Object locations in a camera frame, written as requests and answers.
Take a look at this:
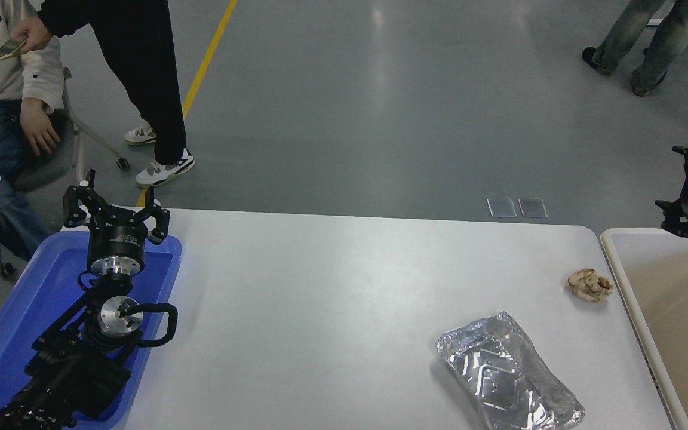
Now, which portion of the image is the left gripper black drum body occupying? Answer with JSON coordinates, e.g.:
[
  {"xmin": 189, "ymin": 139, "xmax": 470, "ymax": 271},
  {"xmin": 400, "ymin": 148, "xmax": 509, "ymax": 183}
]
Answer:
[{"xmin": 85, "ymin": 208, "xmax": 148, "ymax": 262}]

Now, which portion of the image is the person's left hand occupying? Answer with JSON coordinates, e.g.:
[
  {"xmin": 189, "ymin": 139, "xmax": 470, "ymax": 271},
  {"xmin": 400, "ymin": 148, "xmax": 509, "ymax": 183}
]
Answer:
[{"xmin": 20, "ymin": 98, "xmax": 62, "ymax": 157}]

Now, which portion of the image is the crumpled tan paper ball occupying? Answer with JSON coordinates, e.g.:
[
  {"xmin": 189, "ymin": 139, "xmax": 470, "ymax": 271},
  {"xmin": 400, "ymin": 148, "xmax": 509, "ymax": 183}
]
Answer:
[{"xmin": 565, "ymin": 267, "xmax": 615, "ymax": 305}]

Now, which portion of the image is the blue plastic tray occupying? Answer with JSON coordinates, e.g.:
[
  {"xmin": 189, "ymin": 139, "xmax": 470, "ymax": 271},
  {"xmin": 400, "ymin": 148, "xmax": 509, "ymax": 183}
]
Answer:
[{"xmin": 0, "ymin": 230, "xmax": 183, "ymax": 430}]

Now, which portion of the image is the grey office chair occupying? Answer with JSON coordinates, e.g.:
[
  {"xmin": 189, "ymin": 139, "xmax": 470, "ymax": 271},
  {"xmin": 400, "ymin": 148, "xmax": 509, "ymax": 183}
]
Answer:
[{"xmin": 10, "ymin": 67, "xmax": 130, "ymax": 195}]

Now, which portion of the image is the person walking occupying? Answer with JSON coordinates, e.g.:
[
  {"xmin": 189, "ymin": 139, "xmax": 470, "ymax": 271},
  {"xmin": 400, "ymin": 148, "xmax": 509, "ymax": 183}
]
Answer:
[{"xmin": 581, "ymin": 0, "xmax": 688, "ymax": 97}]

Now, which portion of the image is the large pale bin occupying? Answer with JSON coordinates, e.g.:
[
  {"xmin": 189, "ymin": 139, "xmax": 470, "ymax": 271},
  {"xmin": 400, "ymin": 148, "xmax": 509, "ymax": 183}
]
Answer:
[{"xmin": 600, "ymin": 227, "xmax": 688, "ymax": 430}]

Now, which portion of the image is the crumpled silver foil tray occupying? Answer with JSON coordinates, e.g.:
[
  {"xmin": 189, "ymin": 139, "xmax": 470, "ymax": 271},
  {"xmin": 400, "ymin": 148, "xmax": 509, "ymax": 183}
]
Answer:
[{"xmin": 436, "ymin": 311, "xmax": 586, "ymax": 430}]

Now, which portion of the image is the person's hand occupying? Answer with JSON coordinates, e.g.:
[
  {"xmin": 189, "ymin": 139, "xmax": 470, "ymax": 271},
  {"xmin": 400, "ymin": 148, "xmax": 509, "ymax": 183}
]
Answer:
[{"xmin": 11, "ymin": 17, "xmax": 54, "ymax": 53}]

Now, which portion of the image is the person on foot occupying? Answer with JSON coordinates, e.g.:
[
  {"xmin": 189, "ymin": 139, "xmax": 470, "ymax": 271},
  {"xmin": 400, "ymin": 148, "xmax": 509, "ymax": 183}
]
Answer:
[{"xmin": 13, "ymin": 0, "xmax": 195, "ymax": 189}]

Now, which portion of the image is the gold mobile phone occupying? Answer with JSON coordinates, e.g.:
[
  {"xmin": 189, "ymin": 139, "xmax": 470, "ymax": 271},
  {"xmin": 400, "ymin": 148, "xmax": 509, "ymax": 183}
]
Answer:
[{"xmin": 0, "ymin": 37, "xmax": 29, "ymax": 63}]

